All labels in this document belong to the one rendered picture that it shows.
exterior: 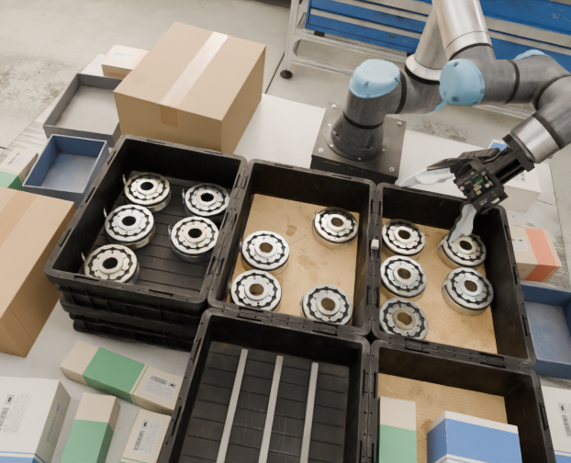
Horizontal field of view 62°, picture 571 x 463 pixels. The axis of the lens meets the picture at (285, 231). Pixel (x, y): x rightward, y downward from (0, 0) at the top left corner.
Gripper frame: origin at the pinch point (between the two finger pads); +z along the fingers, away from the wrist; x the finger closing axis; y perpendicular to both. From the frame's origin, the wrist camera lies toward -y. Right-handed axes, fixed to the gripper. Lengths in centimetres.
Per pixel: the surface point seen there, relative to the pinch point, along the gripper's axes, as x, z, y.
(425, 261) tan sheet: 15.3, 8.6, -12.5
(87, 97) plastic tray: -74, 65, -59
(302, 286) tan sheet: -2.6, 28.9, 0.6
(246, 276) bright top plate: -13.0, 34.6, 4.3
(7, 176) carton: -66, 75, -17
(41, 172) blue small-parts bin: -62, 72, -24
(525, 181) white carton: 32, -20, -51
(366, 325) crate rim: 4.9, 18.0, 15.3
